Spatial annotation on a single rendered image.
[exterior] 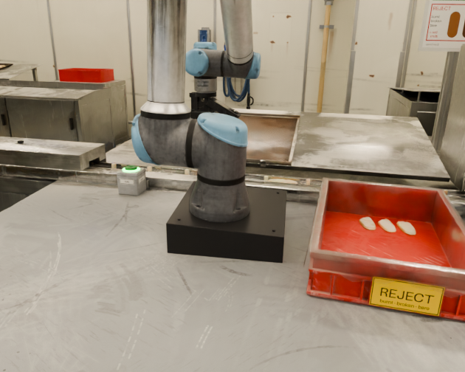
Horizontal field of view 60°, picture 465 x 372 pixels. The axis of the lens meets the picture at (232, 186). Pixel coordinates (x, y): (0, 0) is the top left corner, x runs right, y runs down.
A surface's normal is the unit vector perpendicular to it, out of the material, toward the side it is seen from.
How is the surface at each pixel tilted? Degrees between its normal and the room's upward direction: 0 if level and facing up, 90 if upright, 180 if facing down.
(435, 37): 90
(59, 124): 90
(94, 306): 0
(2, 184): 90
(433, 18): 90
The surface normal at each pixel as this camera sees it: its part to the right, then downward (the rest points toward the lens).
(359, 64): -0.21, 0.32
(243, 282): 0.02, -0.94
